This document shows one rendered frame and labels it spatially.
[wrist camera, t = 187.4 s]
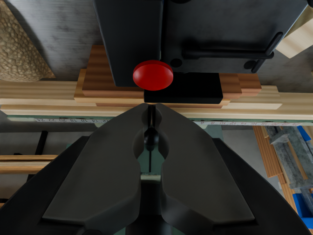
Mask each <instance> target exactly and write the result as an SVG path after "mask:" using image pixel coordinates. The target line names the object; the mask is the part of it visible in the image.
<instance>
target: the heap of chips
mask: <svg viewBox="0 0 313 235"><path fill-rule="evenodd" d="M42 78H56V77H55V75H54V74H53V72H52V71H51V69H50V68H49V67H48V65H47V64H46V62H45V61H44V59H43V58H42V56H41V55H40V53H39V52H38V50H37V49H36V47H35V46H34V44H33V43H32V42H31V40H30V39H29V37H28V35H27V34H26V33H25V31H24V30H23V28H22V27H21V25H20V24H19V22H18V21H17V20H16V18H15V16H14V15H13V13H12V12H11V10H10V9H9V8H8V6H7V5H6V3H5V2H4V0H0V79H2V80H5V81H11V82H37V81H39V80H40V79H42Z"/></svg>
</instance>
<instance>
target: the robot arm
mask: <svg viewBox="0 0 313 235"><path fill-rule="evenodd" d="M151 116H152V125H153V128H155V129H156V130H157V132H158V133H159V140H158V151H159V152H160V153H161V155H162V156H163V157H164V159H165V161H164V162H163V163H162V166H161V179H160V205H161V215H162V218H163V219H164V220H165V221H166V222H167V223H169V224H170V225H172V226H173V227H175V228H177V229H178V230H180V231H181V232H183V233H184V234H186V235H312V233H311V232H310V230H309V229H308V228H307V226H306V225H305V223H304V222H303V221H302V219H301V218H300V217H299V215H298V214H297V213H296V212H295V210H294V209H293V208H292V207H291V205H290V204H289V203H288V202H287V201H286V200H285V198H284V197H283V196H282V195H281V194H280V193H279V192H278V191H277V190H276V189H275V188H274V187H273V186H272V185H271V184H270V183H269V182H268V181H267V180H266V179H265V178H264V177H262V176H261V175H260V174H259V173H258V172H257V171H256V170H255V169H253V168H252V167H251V166H250V165H249V164H248V163H247V162H246V161H244V160H243V159H242V158H241V157H240V156H239V155H238V154H237V153H235V152H234V151H233V150H232V149H231V148H230V147H229V146H228V145H227V144H226V143H225V142H224V141H222V140H221V139H220V138H212V137H211V136H210V135H209V134H208V133H207V132H206V131H205V130H204V129H202V128H201V127H200V126H199V125H197V124H196V123H194V122H193V121H191V120H190V119H188V118H187V117H185V116H183V115H181V114H180V113H178V112H176V111H174V110H172V109H171V108H169V107H167V106H165V105H164V104H161V103H157V104H147V103H142V104H139V105H138V106H136V107H134V108H132V109H130V110H128V111H126V112H124V113H122V114H120V115H118V116H116V117H114V118H113V119H111V120H109V121H108V122H106V123H105V124H103V125H102V126H101V127H99V128H98V129H97V130H95V131H94V132H93V133H92V134H91V135H90V136H81V137H80V138H79V139H78V140H76V141H75V142H74V143H73V144H72V145H71V146H69V147H68V148H67V149H66V150H64V151H63V152H62V153H61V154H60V155H58V156H57V157H56V158H55V159H54V160H52V161H51V162H50V163H49V164H47V165H46V166H45V167H44V168H42V169H41V170H40V171H39V172H38V173H37V174H35V175H34V176H33V177H32V178H31V179H29V180H28V181H27V182H26V183H25V184H24V185H23V186H22V187H21V188H19V189H18V190H17V191H16V192H15V193H14V194H13V195H12V196H11V197H10V198H9V199H8V200H7V202H6V203H5V204H4V205H3V206H2V207H1V208H0V235H113V234H115V233H116V232H118V231H119V230H121V229H123V228H124V227H126V226H128V225H129V224H131V223H133V222H134V221H135V220H136V219H137V217H138V215H139V209H140V200H141V166H140V163H139V162H138V161H137V159H138V157H139V156H140V155H141V153H142V152H143V151H144V133H145V131H146V130H147V129H148V128H150V124H151Z"/></svg>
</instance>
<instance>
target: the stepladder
mask: <svg viewBox="0 0 313 235"><path fill-rule="evenodd" d="M264 127H265V129H266V131H267V133H268V135H269V137H270V140H269V143H270V145H273V146H274V148H275V150H276V152H277V155H278V157H279V159H280V161H281V163H282V165H283V167H284V170H285V172H286V174H287V176H288V178H289V180H290V182H291V184H289V186H290V189H294V191H295V194H293V199H294V202H295V206H296V208H297V212H298V215H299V217H300V218H301V219H302V221H303V222H304V223H305V225H306V226H307V228H308V229H313V194H311V193H310V192H309V190H308V189H310V188H313V146H312V144H311V142H310V140H311V138H310V137H309V136H308V134H307V133H306V131H305V130H304V128H303V126H302V125H299V126H283V128H284V129H282V130H281V128H280V126H264ZM288 141H290V143H291V145H292V147H293V149H294V151H295V153H296V155H297V157H298V159H299V161H300V163H301V165H302V167H303V169H304V171H305V173H306V175H307V177H308V179H306V180H304V179H303V176H302V174H301V172H300V170H299V168H298V166H297V163H296V161H295V159H294V157H293V155H292V152H291V150H290V148H289V146H288V144H287V142H288Z"/></svg>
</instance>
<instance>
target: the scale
mask: <svg viewBox="0 0 313 235"><path fill-rule="evenodd" d="M34 119H35V120H36V121H37V122H63V123H106V122H108V121H109V120H110V119H56V118H34ZM193 122H194V123H196V124H205V125H262V126H299V125H301V124H302V123H278V122H223V121H193Z"/></svg>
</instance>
